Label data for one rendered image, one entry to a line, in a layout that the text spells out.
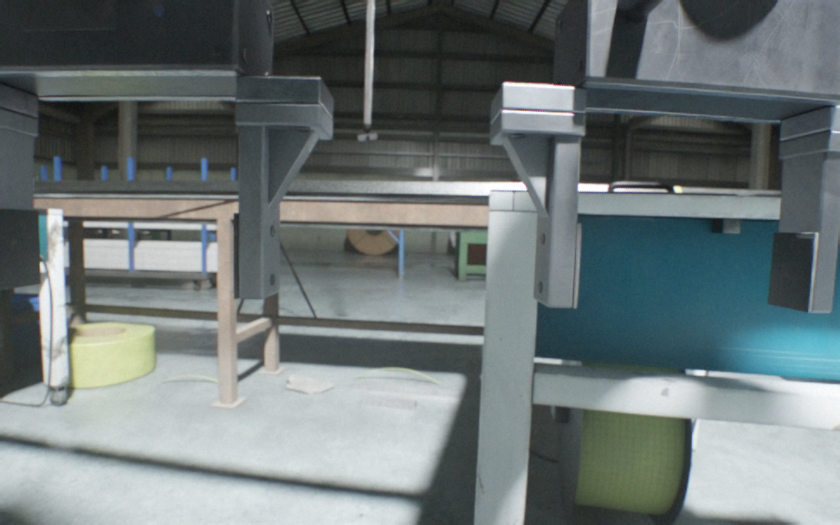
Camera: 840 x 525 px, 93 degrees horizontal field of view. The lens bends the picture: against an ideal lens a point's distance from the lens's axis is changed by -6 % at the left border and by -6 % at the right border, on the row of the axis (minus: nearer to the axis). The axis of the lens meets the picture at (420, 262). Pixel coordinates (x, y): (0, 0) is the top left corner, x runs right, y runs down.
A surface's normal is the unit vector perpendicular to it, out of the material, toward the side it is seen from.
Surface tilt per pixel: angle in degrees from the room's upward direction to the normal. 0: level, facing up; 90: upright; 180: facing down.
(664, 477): 99
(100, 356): 90
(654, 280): 90
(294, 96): 90
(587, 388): 90
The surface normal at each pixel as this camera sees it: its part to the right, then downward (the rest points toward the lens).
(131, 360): 0.91, 0.06
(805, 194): -1.00, -0.03
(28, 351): 1.00, 0.04
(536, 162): 0.01, 0.07
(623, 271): -0.23, 0.07
